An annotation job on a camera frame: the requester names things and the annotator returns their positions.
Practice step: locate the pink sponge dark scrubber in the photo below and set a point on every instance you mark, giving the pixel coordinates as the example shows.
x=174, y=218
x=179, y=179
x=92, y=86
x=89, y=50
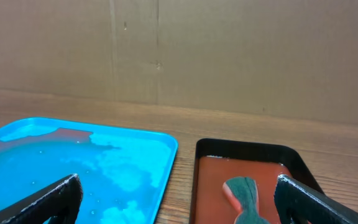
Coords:
x=243, y=195

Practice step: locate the teal plastic tray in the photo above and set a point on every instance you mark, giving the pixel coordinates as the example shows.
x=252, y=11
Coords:
x=123, y=172

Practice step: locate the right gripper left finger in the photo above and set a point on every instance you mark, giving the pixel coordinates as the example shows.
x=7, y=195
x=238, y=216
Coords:
x=58, y=203

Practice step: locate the black red-lined tray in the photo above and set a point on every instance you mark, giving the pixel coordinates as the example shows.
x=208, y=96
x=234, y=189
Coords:
x=218, y=160

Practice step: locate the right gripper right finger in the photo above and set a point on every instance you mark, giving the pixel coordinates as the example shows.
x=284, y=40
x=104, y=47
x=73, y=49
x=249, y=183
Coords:
x=299, y=203

